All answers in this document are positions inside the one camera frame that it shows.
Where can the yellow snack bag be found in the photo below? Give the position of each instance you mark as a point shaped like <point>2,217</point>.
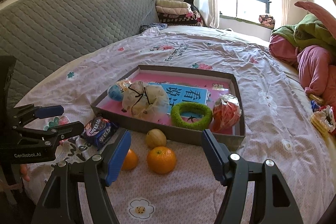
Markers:
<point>324,120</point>

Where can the stack of folded blankets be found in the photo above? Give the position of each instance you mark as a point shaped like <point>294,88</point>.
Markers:
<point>179,13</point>

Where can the red snack in clear wrapper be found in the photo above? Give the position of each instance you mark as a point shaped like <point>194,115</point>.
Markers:
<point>226,112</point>

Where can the yellow-green round fruit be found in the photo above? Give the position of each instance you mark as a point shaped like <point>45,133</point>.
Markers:
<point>155,138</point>

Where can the dusty pink pillow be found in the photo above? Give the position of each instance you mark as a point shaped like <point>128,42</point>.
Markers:
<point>322,14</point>

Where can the person's left hand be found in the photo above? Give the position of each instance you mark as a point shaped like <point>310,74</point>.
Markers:
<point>24,172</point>

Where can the blue wrapped candy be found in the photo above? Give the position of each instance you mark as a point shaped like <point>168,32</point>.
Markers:
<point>314,105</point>

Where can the pink and blue book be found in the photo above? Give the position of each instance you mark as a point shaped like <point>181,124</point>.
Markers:
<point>181,98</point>

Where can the dark blue snack packet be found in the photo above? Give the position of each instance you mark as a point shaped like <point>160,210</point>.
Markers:
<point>98,131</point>

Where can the orange mandarin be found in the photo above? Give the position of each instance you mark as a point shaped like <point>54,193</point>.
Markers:
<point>161,160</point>
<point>130,161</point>

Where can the shallow grey cardboard tray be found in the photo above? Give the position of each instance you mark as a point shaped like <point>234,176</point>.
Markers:
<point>173,103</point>

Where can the pink floral bed sheet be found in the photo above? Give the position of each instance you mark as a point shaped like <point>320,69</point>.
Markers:
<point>276,114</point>

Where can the blue capsule toy ball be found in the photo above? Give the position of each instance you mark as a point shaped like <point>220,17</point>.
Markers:
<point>116,91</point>

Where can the green blanket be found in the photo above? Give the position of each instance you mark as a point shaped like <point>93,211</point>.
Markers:
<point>308,32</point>

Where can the colourful bundle on windowsill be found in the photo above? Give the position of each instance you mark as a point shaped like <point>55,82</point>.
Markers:
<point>267,21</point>

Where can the pink crumpled duvet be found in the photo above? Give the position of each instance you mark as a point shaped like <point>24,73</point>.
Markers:
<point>315,66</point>

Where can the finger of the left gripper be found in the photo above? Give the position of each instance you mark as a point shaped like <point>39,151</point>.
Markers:
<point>23,115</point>
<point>33,143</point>

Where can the clear bag with black tie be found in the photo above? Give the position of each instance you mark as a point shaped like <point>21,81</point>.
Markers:
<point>145,101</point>

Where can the grey quilted headboard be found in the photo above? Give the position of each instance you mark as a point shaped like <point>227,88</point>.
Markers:
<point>44,35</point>

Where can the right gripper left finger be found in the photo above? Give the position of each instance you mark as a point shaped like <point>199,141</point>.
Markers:
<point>60,202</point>

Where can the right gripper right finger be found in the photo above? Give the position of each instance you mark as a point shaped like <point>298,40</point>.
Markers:
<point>273,201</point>

